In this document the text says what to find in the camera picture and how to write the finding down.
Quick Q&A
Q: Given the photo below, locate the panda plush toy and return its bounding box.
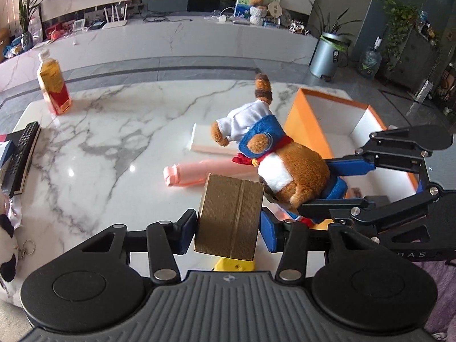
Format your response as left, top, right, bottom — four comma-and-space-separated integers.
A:
0, 214, 19, 283

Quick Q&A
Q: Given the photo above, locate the long-leaf green plant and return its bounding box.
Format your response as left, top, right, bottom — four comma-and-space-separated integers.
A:
309, 2, 361, 53

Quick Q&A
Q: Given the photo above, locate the silver cylindrical planter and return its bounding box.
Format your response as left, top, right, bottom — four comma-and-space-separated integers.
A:
309, 32, 351, 81

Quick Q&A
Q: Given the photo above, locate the small brown cardboard box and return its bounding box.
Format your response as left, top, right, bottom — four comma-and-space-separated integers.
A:
193, 173, 265, 260

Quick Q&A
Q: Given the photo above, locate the trailing ivy plant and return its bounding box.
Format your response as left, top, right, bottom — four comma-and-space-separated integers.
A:
382, 0, 429, 72

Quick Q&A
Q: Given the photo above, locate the yellow toy block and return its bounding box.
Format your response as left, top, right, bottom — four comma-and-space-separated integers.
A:
214, 256, 256, 272

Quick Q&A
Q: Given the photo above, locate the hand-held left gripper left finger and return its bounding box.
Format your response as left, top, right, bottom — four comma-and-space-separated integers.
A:
81, 209, 198, 282

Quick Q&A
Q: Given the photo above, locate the black remote control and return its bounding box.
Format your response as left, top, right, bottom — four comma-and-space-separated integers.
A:
0, 121, 41, 197

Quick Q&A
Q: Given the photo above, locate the brown plush toy blue outfit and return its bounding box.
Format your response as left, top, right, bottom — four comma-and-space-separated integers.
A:
210, 73, 348, 229

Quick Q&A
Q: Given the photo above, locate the teddy bear in knit outfit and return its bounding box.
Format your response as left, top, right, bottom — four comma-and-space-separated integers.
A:
248, 0, 270, 25

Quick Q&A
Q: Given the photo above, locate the white router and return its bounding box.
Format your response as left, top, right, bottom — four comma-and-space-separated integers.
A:
103, 3, 129, 30

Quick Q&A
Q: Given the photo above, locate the orange juice bottle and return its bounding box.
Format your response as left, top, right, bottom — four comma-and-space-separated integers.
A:
37, 49, 72, 115

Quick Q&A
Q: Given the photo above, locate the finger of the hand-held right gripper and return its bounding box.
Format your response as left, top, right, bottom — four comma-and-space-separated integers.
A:
299, 180, 442, 227
326, 125, 454, 179

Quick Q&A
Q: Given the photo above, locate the purple fuzzy blanket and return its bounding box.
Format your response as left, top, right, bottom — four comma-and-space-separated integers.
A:
413, 259, 456, 342

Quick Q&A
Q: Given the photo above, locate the grey-green cabinet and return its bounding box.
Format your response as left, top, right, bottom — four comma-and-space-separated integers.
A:
388, 28, 443, 92

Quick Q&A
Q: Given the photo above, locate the white flat box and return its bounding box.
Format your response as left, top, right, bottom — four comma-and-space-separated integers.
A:
188, 124, 250, 159

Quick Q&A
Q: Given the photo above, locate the clear water jug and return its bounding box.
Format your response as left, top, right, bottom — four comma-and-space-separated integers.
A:
358, 37, 384, 81

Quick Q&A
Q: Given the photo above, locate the green plant in dark vase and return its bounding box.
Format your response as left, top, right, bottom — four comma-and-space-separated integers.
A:
17, 0, 52, 51

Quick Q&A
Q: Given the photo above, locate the marble television cabinet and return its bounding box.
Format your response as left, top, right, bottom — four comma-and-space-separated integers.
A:
0, 16, 318, 94

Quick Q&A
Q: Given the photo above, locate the orange cardboard box white inside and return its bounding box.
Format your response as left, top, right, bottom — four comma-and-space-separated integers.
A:
283, 88, 428, 200

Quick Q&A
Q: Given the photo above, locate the metal key ring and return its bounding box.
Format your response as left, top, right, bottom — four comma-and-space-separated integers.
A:
19, 239, 37, 258

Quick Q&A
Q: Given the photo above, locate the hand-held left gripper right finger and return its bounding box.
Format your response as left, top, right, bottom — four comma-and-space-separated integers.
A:
261, 207, 383, 282

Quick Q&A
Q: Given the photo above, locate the pink cylindrical bottle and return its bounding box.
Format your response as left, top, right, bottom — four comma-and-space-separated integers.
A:
163, 160, 258, 188

